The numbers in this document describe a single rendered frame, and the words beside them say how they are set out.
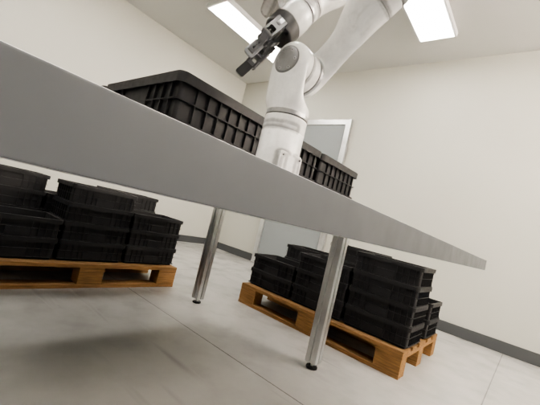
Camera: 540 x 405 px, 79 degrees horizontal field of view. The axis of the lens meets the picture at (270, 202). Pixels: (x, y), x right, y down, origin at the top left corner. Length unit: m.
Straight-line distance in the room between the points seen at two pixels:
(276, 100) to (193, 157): 0.53
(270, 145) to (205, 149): 0.48
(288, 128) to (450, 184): 3.20
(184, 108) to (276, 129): 0.23
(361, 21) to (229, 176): 0.58
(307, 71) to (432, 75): 3.62
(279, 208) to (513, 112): 3.76
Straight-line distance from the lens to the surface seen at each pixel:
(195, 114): 0.80
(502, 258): 3.64
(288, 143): 0.67
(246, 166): 0.21
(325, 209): 0.30
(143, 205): 2.84
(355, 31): 0.75
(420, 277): 2.00
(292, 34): 0.81
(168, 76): 0.82
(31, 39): 4.38
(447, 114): 4.04
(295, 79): 0.71
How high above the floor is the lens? 0.66
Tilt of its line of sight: 3 degrees up
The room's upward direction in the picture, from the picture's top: 14 degrees clockwise
